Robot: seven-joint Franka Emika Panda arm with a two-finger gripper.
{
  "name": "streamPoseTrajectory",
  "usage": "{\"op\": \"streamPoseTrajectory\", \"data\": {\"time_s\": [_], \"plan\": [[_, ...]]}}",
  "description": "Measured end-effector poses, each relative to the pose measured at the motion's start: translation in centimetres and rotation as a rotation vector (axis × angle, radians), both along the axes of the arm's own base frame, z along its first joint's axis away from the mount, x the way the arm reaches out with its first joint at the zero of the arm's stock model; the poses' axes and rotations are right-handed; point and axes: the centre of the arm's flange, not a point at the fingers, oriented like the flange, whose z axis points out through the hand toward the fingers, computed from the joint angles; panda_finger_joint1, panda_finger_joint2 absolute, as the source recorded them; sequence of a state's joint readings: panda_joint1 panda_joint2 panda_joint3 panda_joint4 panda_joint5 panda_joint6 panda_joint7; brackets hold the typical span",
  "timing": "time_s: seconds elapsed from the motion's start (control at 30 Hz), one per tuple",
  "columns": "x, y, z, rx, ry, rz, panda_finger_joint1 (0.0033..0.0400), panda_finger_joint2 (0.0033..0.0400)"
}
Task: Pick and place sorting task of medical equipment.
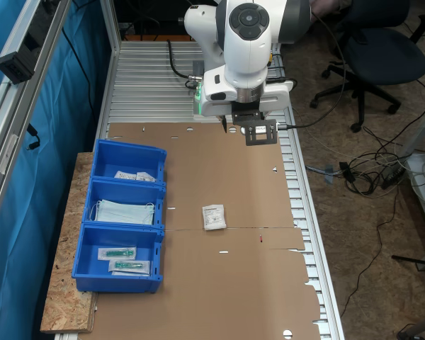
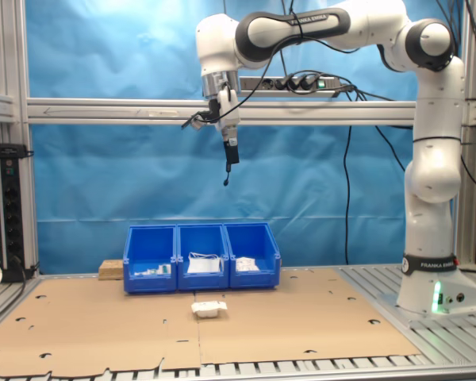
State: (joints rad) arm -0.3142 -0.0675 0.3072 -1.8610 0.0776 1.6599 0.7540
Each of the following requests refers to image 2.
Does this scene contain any silver power strip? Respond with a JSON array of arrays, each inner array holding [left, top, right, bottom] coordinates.
[[238, 75, 342, 98]]

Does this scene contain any white printed flat packet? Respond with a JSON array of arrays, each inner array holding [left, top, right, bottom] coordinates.
[[235, 256, 260, 273]]

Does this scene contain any blue plastic bin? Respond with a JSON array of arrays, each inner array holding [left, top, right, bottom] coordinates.
[[123, 225, 179, 294], [223, 222, 282, 290], [176, 224, 230, 291]]

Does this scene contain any chipboard wood slab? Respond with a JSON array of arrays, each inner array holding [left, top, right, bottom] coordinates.
[[98, 259, 125, 282]]

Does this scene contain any brown cardboard sheet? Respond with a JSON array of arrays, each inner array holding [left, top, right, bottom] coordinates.
[[194, 267, 424, 364], [0, 275, 202, 379]]

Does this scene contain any short aluminium side beam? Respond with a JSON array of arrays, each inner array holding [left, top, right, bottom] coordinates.
[[0, 90, 17, 123]]

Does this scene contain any black socket rack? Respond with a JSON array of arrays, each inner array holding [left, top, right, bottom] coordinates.
[[0, 143, 29, 283]]

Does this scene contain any black hanging cable with plug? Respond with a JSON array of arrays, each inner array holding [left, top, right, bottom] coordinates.
[[221, 0, 234, 187]]

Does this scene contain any black camera cable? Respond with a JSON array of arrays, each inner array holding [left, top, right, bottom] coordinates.
[[221, 0, 386, 120]]

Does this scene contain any thin black hanging cable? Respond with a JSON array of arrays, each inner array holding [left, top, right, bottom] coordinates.
[[343, 125, 353, 266], [279, 0, 290, 79]]

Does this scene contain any long aluminium frame beam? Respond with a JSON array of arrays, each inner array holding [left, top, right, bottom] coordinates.
[[25, 97, 467, 126]]

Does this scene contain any aluminium frame post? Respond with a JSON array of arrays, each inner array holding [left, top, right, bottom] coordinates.
[[455, 0, 476, 271], [0, 0, 40, 277]]

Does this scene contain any black plug with cable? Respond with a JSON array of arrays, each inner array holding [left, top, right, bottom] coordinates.
[[8, 253, 29, 302]]

